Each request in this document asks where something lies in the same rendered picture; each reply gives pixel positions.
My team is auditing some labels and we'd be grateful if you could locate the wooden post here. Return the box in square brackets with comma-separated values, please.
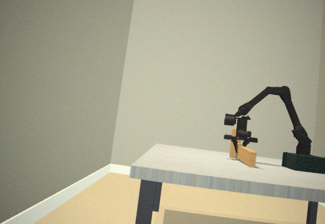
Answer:
[230, 129, 241, 158]

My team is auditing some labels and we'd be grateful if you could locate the brown wooden board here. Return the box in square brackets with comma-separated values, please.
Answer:
[234, 143, 257, 168]

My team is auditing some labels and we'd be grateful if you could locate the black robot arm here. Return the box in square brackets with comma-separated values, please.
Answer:
[224, 86, 312, 156]

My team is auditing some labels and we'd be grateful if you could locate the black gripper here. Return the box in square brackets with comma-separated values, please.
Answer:
[224, 126, 258, 153]

